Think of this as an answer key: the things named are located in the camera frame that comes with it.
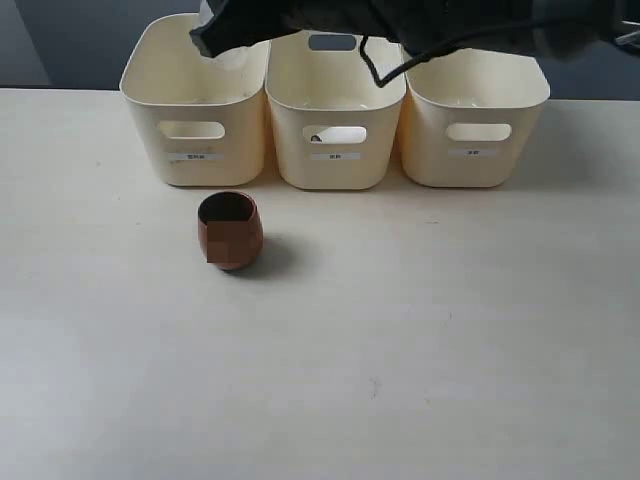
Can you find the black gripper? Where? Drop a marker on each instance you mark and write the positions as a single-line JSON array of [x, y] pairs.
[[259, 21]]

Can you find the white paper cup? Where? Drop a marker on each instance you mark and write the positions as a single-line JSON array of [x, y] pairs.
[[336, 134]]

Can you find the brown wooden cup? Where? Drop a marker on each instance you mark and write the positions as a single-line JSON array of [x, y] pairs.
[[230, 230]]

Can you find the clear plastic bottle white cap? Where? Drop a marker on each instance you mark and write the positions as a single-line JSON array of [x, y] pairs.
[[225, 55]]

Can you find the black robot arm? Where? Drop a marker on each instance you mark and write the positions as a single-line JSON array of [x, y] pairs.
[[556, 29]]

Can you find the cream plastic bin left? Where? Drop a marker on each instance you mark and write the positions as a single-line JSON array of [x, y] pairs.
[[202, 122]]

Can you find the cream plastic bin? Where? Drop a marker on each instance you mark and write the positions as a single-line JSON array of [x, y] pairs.
[[319, 79], [202, 122], [467, 117]]

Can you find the cream plastic bin middle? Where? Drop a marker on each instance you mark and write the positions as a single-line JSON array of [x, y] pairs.
[[319, 79]]

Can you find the cream plastic bin right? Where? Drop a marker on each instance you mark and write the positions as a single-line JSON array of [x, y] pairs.
[[467, 117]]

